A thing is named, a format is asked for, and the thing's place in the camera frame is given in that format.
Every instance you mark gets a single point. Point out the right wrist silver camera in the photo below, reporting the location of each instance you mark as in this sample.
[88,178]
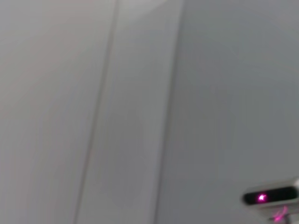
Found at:
[273,198]

